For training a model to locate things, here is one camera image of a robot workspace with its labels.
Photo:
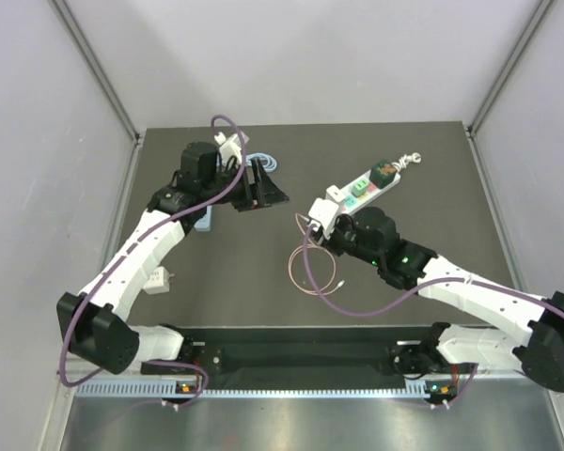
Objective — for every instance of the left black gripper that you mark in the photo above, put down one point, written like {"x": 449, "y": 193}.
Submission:
{"x": 261, "y": 194}

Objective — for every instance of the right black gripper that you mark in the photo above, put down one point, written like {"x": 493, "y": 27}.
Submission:
{"x": 328, "y": 241}

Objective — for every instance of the white multicolour power strip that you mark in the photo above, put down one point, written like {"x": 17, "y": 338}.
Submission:
{"x": 352, "y": 204}

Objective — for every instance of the white charger block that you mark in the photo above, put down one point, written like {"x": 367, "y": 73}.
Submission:
{"x": 333, "y": 193}

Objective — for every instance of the light green plug adapter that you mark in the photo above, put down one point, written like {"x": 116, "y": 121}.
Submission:
{"x": 360, "y": 187}

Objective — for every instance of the dark green plug adapter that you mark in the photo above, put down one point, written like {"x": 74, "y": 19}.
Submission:
{"x": 382, "y": 173}

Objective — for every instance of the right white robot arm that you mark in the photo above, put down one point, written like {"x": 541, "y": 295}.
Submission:
{"x": 524, "y": 332}

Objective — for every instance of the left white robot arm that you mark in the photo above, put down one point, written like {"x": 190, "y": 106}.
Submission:
{"x": 93, "y": 322}

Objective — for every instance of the small white plug adapter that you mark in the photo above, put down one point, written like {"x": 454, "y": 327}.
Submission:
{"x": 159, "y": 281}

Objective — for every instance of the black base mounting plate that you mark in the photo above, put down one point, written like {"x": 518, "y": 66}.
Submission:
{"x": 389, "y": 350}

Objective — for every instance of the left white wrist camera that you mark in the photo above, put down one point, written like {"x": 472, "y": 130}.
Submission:
{"x": 229, "y": 147}

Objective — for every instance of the left aluminium frame post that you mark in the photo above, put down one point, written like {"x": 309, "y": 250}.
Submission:
{"x": 74, "y": 30}

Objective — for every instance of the aluminium frame post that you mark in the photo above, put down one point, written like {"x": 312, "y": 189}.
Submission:
{"x": 74, "y": 30}
{"x": 516, "y": 53}

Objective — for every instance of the right aluminium frame post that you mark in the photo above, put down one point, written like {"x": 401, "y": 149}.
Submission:
{"x": 516, "y": 53}

